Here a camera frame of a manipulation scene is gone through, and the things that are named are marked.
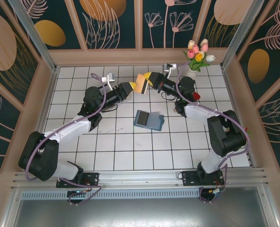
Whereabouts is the slotted grey cable tray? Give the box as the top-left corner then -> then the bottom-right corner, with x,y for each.
20,188 -> 202,199

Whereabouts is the grey metal sheet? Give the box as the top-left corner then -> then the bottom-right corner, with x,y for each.
12,198 -> 272,227

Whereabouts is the aluminium corner post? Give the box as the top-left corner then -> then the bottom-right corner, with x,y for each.
221,0 -> 265,69
8,0 -> 60,73

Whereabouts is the aluminium frame rail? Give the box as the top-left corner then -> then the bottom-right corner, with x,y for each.
11,168 -> 269,190

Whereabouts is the tulip bouquet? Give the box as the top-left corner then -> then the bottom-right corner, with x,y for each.
182,38 -> 216,71

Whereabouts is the white ribbed vase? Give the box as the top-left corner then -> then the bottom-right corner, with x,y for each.
186,68 -> 197,80

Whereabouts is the blue card holder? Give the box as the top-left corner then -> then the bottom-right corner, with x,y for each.
134,109 -> 165,131

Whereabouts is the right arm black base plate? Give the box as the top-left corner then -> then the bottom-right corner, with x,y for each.
181,170 -> 225,186

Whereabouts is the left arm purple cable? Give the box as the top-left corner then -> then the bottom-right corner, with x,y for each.
25,73 -> 107,206

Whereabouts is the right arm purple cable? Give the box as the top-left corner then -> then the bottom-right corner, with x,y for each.
176,62 -> 252,204

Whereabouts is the tan card with black stripe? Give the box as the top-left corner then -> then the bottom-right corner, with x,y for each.
134,73 -> 149,96

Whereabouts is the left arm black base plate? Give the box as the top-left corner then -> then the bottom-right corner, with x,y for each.
56,172 -> 100,189

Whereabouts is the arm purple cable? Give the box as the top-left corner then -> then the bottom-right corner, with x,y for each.
25,73 -> 107,206
176,62 -> 252,204

